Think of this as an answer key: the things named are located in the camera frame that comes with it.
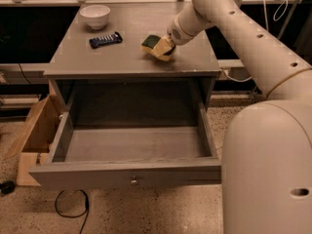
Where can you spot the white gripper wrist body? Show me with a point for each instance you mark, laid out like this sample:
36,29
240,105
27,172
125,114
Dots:
175,35

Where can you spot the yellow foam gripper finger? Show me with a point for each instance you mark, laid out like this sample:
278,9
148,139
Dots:
165,57
164,47

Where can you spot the green yellow sponge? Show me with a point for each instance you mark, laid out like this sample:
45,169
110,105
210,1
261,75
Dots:
148,45

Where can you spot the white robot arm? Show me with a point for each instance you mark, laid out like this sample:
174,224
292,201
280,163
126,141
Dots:
266,163

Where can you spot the grey open top drawer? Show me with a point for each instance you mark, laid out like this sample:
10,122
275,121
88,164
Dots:
109,158

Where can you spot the silver drawer knob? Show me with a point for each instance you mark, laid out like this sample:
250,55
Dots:
134,181

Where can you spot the light wooden drawer box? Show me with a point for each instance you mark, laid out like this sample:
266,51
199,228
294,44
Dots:
34,140

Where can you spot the dark blue remote control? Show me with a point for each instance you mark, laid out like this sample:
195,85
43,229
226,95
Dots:
105,40

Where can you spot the grey wooden cabinet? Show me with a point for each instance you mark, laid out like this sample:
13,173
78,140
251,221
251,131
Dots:
120,86

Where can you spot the white ceramic bowl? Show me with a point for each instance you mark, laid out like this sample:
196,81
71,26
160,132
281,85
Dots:
95,16

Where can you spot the metal diagonal rod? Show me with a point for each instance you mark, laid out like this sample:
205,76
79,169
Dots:
288,18

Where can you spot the black round object on floor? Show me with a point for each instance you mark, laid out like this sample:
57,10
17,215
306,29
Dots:
7,187

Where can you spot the grey metal shelf rail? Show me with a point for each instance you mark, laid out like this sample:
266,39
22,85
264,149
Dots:
234,70

